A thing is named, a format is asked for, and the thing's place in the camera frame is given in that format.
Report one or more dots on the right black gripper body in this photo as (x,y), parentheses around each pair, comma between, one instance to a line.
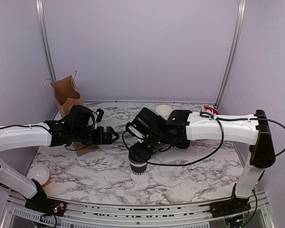
(156,144)

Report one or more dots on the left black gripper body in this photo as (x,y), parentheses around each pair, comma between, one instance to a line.
(80,135)

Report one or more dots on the brown paper bag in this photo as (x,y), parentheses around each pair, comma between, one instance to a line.
(66,95)

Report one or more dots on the single black paper cup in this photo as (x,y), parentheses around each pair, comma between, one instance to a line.
(137,167)

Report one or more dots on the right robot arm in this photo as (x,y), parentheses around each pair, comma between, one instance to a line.
(253,130)

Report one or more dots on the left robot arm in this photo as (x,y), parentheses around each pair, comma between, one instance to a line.
(18,136)

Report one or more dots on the stack of paper cups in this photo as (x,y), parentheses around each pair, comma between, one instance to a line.
(164,111)

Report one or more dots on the white packets in container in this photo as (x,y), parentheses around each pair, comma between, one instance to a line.
(202,109)

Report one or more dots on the orange white bowl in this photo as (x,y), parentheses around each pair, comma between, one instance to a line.
(40,173)

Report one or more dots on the red cylindrical container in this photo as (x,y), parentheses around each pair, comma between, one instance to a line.
(211,110)

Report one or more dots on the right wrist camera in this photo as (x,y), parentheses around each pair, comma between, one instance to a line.
(134,132)

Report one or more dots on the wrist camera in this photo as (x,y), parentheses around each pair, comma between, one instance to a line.
(134,132)
(98,117)

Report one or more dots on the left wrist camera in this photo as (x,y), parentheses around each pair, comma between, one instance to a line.
(98,117)

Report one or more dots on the front aluminium rail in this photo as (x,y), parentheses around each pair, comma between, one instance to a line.
(94,215)

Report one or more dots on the left aluminium frame post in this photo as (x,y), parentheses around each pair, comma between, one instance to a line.
(45,43)

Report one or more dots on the aluminium frame post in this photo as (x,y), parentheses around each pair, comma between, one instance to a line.
(45,43)
(233,51)

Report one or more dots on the right aluminium frame post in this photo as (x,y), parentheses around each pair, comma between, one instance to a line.
(233,51)

